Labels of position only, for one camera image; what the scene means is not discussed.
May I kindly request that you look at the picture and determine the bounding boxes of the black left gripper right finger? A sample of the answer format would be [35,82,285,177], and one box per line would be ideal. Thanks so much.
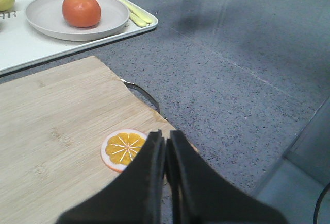
[166,130,287,223]

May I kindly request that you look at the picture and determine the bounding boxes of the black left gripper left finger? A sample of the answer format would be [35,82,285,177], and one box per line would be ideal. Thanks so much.
[57,130,165,223]

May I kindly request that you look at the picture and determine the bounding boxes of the orange mandarin fruit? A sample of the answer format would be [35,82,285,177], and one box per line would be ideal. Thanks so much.
[62,0,101,28]

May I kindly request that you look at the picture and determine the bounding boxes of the beige round plate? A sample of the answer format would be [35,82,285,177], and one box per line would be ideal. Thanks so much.
[25,0,129,41]

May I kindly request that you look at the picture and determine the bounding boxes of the white rectangular tray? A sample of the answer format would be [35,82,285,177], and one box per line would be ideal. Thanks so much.
[1,0,158,75]

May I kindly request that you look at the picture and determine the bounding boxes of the orange slice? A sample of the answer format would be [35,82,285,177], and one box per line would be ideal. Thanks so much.
[100,129,147,173]

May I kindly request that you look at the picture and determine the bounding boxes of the wooden cutting board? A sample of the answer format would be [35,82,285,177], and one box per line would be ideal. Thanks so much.
[1,56,173,223]

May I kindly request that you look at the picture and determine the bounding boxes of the yellow plastic fork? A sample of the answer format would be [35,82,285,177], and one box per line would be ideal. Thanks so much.
[119,0,153,25]

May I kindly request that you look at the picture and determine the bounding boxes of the yellow plastic utensil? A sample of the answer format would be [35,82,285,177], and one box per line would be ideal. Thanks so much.
[129,12,147,27]

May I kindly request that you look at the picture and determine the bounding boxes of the metal cutting board handle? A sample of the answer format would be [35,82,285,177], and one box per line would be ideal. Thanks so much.
[121,78,161,114]

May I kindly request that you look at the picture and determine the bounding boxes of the black cable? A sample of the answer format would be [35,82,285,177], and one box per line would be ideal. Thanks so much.
[312,182,330,224]

